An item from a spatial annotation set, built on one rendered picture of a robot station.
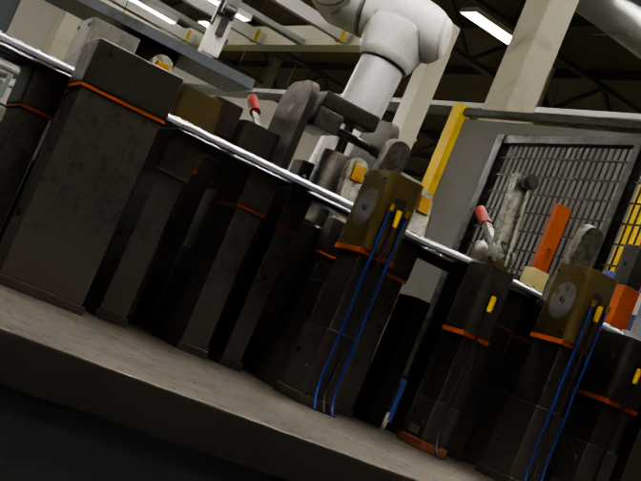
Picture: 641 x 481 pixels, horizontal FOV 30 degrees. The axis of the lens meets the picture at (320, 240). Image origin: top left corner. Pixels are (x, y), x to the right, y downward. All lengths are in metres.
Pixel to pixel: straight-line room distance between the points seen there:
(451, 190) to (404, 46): 2.50
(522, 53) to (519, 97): 0.37
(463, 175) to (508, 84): 5.15
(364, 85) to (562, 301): 0.93
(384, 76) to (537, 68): 7.69
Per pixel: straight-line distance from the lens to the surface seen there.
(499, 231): 2.19
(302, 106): 2.01
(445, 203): 5.07
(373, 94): 2.60
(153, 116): 1.55
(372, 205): 1.68
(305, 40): 11.00
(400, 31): 2.62
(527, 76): 10.21
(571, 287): 1.84
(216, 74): 2.11
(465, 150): 5.12
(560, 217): 2.27
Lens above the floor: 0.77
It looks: 5 degrees up
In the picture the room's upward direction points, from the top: 23 degrees clockwise
